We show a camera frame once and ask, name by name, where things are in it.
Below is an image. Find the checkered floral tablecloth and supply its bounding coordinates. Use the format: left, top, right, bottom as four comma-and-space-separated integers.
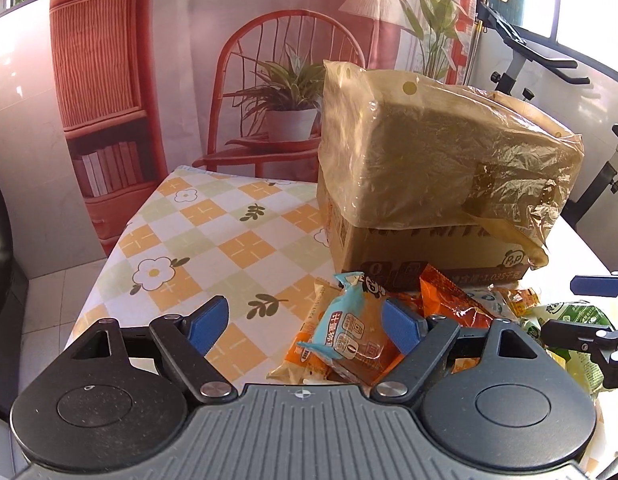
64, 164, 612, 401

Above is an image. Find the printed room backdrop cloth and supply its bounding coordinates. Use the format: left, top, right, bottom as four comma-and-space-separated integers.
49, 0, 477, 256

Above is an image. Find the cardboard box with plastic liner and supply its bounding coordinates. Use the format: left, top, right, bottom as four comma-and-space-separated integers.
316, 59, 586, 268

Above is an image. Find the orange beige snack packet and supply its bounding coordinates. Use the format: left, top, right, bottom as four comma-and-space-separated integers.
266, 280, 340, 386

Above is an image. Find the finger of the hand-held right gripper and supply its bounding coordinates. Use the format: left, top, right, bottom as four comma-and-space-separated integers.
570, 270, 618, 300
541, 319, 618, 390

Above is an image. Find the small orange yellow snack packet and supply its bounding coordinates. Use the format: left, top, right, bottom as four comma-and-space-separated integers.
504, 287, 542, 318

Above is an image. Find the white snack packet green logo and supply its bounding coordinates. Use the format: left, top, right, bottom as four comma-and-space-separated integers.
464, 287, 520, 321

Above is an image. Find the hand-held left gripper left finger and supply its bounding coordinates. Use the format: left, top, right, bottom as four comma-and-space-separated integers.
72, 296, 240, 405

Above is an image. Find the light green snack packet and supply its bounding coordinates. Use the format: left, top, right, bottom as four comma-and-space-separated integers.
526, 300, 614, 396

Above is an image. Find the blue cake snack packet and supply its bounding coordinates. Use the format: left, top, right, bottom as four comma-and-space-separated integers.
296, 271, 407, 386

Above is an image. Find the window with dark frame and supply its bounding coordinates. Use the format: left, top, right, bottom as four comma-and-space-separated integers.
489, 0, 618, 76

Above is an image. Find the metal backdrop stand pole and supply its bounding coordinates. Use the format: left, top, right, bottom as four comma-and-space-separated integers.
468, 10, 484, 86

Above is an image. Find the dark orange snack packet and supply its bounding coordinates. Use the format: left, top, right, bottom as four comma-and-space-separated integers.
419, 263, 497, 331

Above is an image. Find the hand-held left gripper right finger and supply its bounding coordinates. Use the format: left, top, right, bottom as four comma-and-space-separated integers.
371, 297, 540, 406

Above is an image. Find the exercise bike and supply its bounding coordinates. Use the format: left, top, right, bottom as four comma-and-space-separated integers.
476, 2, 618, 226

